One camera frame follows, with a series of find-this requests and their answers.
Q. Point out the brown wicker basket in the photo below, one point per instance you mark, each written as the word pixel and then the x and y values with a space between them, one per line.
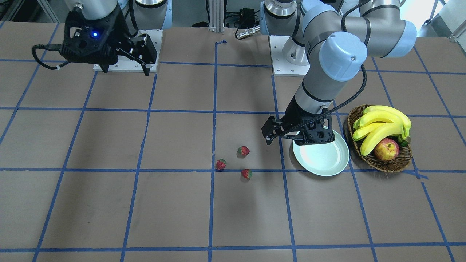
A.
pixel 400 163

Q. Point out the red strawberry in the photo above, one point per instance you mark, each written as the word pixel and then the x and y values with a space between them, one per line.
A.
pixel 246 173
pixel 220 164
pixel 243 151

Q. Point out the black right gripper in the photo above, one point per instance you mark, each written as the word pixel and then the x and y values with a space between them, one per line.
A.
pixel 122 38

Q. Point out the aluminium frame post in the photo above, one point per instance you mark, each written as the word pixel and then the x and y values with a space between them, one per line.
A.
pixel 216 15

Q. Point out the red yellow apple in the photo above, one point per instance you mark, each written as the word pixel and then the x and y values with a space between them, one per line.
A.
pixel 386 150

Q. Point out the yellow banana bunch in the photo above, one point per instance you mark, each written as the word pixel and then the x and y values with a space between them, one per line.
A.
pixel 380 122

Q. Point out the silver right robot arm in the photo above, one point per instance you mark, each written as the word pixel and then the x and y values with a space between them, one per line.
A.
pixel 140 15

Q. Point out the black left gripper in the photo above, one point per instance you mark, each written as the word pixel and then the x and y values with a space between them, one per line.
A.
pixel 292 115

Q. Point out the pale green round plate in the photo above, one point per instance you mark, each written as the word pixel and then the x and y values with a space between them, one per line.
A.
pixel 323 159

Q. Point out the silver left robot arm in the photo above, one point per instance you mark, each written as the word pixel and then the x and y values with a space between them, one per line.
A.
pixel 336 46

